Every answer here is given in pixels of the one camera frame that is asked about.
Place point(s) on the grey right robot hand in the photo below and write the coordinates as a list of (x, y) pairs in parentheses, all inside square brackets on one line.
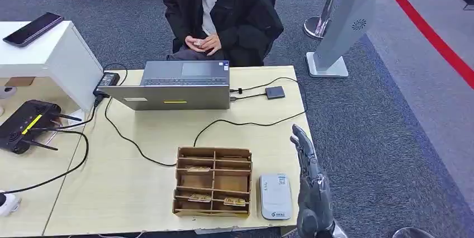
[(313, 199)]

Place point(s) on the person's left hand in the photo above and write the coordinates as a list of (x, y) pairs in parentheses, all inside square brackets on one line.
[(212, 44)]

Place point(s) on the person's right hand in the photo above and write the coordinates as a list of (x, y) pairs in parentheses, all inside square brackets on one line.
[(190, 43)]

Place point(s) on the small card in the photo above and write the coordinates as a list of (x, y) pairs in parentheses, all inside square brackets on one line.
[(197, 42)]

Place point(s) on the white card reader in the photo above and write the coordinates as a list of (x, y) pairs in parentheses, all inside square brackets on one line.
[(276, 195)]

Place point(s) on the grey laptop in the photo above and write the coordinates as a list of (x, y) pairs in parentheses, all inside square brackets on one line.
[(177, 84)]

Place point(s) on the person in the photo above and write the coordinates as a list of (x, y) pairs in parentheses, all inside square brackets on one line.
[(244, 14)]

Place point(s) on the illustrated card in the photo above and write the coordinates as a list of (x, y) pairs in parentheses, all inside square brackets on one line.
[(200, 198), (199, 169), (234, 201)]

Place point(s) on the small black hub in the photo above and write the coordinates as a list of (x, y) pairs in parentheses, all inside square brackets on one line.
[(275, 92)]

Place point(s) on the black power adapter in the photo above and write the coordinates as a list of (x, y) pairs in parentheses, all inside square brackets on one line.
[(108, 79)]

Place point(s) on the wooden card box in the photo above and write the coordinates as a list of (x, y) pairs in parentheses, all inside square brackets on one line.
[(213, 212)]

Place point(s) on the black plug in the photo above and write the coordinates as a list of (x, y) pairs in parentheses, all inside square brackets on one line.
[(99, 96)]

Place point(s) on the grey slanted display stand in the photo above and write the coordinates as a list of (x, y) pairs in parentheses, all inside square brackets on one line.
[(348, 18)]

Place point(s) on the white desk riser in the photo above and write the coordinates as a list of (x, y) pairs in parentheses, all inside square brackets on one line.
[(48, 58)]

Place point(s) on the black smartphone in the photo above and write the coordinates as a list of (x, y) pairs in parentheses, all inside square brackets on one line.
[(33, 29)]

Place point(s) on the brown cardboard piece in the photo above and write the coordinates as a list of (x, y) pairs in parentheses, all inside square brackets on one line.
[(20, 81)]

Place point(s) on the black router with yellow strip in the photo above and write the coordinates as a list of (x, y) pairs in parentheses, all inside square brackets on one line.
[(22, 123)]

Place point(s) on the white round device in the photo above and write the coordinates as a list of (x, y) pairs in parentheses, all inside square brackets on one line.
[(6, 92)]

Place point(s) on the small white device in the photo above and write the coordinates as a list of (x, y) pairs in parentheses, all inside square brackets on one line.
[(9, 205)]

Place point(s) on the chrome stanchion post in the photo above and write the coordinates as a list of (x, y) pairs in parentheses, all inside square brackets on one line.
[(318, 25)]

